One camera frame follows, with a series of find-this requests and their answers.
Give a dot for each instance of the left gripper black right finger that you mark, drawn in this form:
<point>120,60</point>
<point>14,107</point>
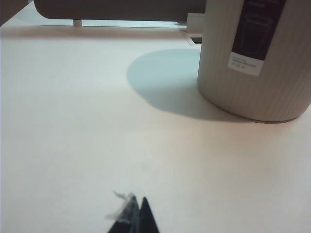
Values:
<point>147,218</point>

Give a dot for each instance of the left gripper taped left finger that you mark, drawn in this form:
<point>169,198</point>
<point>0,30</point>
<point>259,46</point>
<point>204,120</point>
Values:
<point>128,218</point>

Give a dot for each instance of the white ribbed trash can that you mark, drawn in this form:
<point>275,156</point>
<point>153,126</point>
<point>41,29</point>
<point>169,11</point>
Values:
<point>218,72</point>

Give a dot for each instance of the grey rounded desk partition panel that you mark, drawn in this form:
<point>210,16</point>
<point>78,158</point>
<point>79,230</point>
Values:
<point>109,9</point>

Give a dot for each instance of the white partition support post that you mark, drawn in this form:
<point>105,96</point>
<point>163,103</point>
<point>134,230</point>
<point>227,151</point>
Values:
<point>77,23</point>

